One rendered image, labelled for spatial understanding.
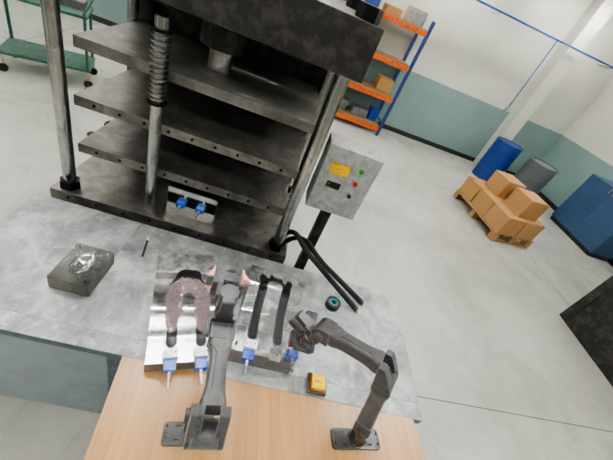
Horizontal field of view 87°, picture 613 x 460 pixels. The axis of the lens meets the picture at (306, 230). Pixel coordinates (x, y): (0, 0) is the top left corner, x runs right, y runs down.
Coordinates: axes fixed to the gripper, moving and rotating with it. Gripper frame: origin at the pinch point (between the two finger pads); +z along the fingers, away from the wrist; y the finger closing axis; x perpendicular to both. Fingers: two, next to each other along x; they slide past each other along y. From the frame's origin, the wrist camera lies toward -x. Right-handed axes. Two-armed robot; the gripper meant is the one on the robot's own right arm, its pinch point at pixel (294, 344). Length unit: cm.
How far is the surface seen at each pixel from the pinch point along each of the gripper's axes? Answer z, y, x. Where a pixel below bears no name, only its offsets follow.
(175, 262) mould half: 18, 57, -24
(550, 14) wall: 5, -375, -730
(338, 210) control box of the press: 12, -14, -83
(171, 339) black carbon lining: 11.6, 45.6, 8.4
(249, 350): 3.8, 16.5, 5.9
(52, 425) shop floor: 92, 84, 48
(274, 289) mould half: 11.4, 11.3, -23.9
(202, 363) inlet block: 5.8, 31.5, 14.5
